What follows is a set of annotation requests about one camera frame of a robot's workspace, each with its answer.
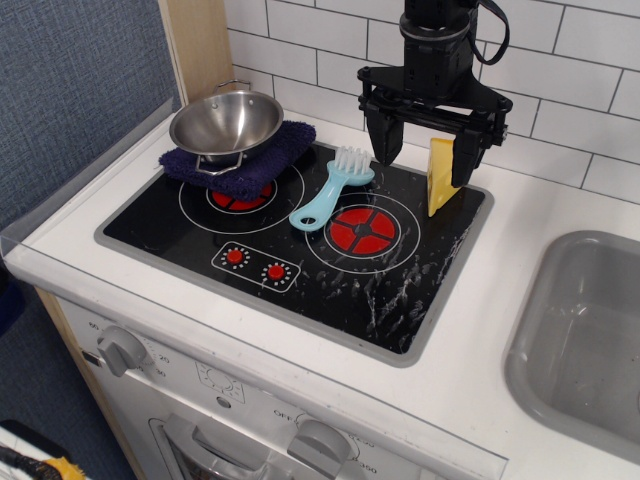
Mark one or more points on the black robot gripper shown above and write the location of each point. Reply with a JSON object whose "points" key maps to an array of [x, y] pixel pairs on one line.
{"points": [[435, 87]]}

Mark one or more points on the stainless steel bowl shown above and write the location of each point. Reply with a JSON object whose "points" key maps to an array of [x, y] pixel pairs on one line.
{"points": [[227, 129]]}

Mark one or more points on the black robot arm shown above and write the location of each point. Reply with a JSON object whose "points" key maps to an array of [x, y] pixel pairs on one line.
{"points": [[435, 86]]}

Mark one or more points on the black toy cooktop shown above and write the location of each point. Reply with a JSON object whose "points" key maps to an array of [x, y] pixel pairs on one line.
{"points": [[374, 278]]}

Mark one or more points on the yellow cheese wedge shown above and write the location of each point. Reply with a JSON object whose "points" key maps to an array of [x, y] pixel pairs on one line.
{"points": [[439, 174]]}

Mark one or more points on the light blue dish brush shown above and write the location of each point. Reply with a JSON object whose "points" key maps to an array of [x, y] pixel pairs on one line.
{"points": [[350, 167]]}

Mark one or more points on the grey sink basin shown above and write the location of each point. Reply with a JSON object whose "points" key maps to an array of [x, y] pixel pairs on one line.
{"points": [[573, 364]]}

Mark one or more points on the grey right oven knob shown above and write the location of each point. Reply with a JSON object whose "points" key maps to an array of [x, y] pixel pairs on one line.
{"points": [[320, 447]]}

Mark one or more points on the grey oven knob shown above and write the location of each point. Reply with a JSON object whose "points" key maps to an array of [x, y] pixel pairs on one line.
{"points": [[320, 447], [120, 350]]}

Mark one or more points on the white toy oven front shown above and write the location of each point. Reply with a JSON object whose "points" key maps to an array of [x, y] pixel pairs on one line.
{"points": [[183, 419]]}

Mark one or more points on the grey left oven knob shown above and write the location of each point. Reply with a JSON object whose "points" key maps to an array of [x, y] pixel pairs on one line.
{"points": [[120, 350]]}

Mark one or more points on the yellow black object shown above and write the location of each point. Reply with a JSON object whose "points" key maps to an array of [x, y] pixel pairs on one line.
{"points": [[52, 469]]}

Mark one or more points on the wooden side post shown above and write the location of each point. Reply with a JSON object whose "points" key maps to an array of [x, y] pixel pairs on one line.
{"points": [[198, 41]]}

